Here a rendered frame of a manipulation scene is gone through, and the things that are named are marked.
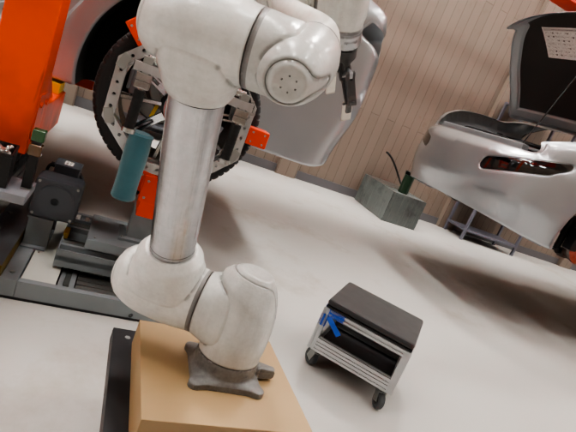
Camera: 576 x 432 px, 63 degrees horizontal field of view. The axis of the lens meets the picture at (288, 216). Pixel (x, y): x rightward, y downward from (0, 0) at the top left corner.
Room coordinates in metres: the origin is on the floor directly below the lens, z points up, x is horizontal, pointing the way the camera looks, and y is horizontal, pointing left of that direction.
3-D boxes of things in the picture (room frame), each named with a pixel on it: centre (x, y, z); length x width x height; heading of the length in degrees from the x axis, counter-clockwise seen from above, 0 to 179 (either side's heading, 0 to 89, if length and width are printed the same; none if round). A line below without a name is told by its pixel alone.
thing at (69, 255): (1.96, 0.64, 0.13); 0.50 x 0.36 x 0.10; 112
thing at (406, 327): (1.96, -0.53, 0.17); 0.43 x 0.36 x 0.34; 72
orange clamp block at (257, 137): (1.94, 0.25, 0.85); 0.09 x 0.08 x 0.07; 112
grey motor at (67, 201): (1.96, 0.98, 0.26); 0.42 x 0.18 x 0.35; 22
